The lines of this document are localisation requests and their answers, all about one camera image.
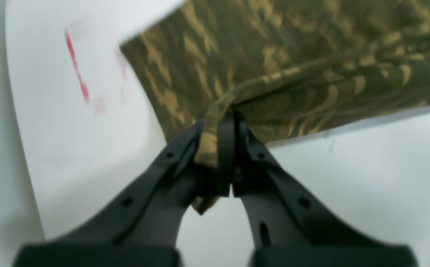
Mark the red tape marking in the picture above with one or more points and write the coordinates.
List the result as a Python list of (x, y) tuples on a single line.
[(100, 67)]

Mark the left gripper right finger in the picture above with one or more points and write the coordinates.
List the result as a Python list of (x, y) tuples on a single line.
[(293, 228)]

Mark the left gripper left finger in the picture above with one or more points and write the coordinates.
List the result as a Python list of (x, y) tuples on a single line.
[(139, 227)]

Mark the camouflage t-shirt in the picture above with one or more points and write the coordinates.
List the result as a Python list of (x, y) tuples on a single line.
[(291, 67)]

